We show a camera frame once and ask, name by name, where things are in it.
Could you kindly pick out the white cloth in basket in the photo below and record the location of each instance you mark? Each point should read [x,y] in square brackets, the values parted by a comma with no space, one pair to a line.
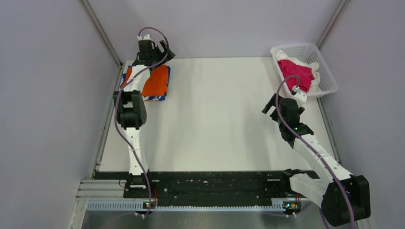
[280,55]

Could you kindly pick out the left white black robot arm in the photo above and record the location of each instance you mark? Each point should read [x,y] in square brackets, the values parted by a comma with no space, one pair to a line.
[130,112]

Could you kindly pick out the pink t-shirt in basket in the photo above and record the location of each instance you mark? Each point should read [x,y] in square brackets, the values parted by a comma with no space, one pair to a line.
[304,73]

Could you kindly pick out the blue folded printed t-shirt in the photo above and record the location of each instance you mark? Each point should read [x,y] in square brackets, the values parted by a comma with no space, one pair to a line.
[152,84]

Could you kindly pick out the white plastic mesh basket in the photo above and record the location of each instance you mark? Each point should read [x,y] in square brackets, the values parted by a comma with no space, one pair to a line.
[309,53]

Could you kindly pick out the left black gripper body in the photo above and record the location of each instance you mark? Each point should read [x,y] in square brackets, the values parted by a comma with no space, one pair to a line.
[153,56]

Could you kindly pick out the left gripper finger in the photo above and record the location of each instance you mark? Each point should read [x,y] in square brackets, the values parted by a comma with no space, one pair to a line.
[167,54]
[157,50]

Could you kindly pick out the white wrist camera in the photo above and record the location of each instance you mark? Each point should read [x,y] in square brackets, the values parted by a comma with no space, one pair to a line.
[146,37]
[299,95]

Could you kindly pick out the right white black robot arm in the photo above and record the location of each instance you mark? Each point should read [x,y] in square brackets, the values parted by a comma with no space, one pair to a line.
[342,197]

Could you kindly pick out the orange t-shirt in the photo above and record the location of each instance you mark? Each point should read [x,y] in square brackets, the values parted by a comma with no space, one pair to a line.
[130,76]

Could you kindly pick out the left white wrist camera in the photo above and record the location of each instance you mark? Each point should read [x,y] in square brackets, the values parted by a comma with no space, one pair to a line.
[146,37]

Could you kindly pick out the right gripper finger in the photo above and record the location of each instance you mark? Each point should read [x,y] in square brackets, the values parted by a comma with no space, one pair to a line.
[271,103]
[274,116]

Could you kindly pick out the white slotted cable duct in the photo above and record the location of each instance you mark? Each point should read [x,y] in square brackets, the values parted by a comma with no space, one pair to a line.
[141,206]

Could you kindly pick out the right aluminium frame post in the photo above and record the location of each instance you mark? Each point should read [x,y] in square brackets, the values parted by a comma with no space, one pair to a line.
[333,21]

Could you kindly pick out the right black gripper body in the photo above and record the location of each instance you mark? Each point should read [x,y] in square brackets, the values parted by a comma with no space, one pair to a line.
[301,110]

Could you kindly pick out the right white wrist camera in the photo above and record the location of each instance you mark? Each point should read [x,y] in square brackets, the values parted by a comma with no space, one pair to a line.
[299,95]

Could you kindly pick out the aluminium frame post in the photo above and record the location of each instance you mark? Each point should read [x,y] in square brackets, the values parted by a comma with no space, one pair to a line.
[333,21]
[100,31]

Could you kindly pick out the left aluminium frame post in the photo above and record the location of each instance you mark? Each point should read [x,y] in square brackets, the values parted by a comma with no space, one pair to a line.
[100,31]

